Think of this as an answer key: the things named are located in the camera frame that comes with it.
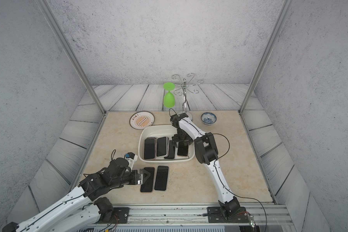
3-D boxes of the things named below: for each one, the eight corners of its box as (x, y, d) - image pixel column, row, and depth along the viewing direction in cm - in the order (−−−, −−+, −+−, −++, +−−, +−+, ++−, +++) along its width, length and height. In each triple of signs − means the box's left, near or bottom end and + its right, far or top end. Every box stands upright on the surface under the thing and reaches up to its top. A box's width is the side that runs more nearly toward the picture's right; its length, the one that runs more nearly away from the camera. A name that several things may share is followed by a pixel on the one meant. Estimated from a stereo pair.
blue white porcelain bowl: (201, 124, 113) (201, 121, 110) (200, 115, 119) (200, 112, 117) (216, 124, 113) (217, 121, 110) (214, 115, 119) (215, 112, 116)
